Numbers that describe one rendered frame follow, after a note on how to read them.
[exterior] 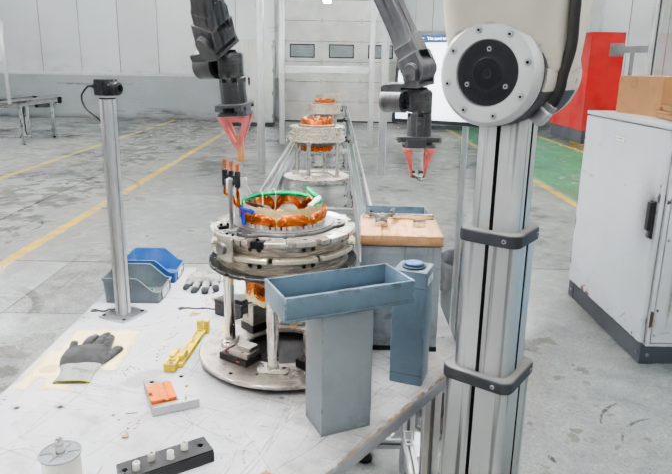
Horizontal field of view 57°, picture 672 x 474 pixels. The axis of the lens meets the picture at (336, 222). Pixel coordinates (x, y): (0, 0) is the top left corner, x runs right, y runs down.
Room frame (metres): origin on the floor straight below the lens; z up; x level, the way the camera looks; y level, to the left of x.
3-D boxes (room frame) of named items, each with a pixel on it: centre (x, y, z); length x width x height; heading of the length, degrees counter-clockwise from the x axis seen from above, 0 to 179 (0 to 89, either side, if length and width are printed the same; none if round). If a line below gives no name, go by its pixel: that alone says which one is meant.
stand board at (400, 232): (1.44, -0.15, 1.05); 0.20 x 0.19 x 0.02; 178
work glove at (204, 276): (1.81, 0.40, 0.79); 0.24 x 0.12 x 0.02; 0
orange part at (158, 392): (1.10, 0.34, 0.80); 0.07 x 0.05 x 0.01; 25
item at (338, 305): (1.04, -0.01, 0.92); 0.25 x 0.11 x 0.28; 114
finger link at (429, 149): (1.46, -0.20, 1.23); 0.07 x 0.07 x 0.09; 88
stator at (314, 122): (3.61, 0.12, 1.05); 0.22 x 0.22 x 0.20
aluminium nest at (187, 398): (1.12, 0.33, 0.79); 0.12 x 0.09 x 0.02; 25
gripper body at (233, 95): (1.38, 0.23, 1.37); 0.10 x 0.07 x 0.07; 175
